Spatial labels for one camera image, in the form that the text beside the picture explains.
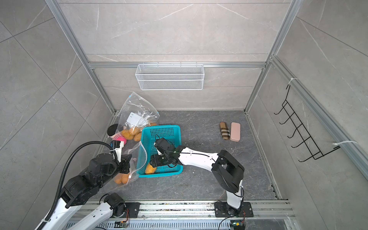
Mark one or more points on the smooth brown potato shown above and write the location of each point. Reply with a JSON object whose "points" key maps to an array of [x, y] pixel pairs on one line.
{"points": [[127, 135]]}

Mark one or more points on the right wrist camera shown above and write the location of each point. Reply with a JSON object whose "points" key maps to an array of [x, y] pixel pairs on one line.
{"points": [[163, 146]]}

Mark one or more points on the pink dotted clear bag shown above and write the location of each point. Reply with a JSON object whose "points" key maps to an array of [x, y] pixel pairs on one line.
{"points": [[138, 161]]}

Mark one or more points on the white wire mesh shelf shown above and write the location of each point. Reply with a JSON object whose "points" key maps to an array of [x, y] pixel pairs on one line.
{"points": [[172, 76]]}

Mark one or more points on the wrinkled brown potato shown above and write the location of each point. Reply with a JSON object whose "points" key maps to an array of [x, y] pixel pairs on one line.
{"points": [[125, 178]]}

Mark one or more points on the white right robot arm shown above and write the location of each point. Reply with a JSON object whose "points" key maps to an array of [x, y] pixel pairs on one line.
{"points": [[225, 168]]}

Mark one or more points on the plush doll pink black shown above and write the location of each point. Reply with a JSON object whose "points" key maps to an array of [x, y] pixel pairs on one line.
{"points": [[113, 133]]}

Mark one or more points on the teal plastic basket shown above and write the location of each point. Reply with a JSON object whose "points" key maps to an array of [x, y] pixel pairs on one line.
{"points": [[172, 134]]}

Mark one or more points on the brown cylindrical bottle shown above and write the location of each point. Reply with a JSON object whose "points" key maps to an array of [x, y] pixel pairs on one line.
{"points": [[225, 132]]}

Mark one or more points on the pink rectangular box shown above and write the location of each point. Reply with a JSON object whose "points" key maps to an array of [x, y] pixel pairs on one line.
{"points": [[235, 134]]}

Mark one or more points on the black wire hook rack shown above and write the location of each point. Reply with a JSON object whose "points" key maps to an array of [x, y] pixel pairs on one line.
{"points": [[313, 150]]}

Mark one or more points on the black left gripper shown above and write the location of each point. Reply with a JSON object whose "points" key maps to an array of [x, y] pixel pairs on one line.
{"points": [[125, 159]]}

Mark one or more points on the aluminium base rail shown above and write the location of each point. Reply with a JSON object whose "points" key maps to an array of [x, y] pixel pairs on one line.
{"points": [[202, 215]]}

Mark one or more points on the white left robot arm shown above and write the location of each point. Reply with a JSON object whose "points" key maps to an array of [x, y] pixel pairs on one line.
{"points": [[75, 193]]}

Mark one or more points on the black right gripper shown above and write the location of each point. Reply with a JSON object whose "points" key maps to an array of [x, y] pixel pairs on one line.
{"points": [[156, 161]]}

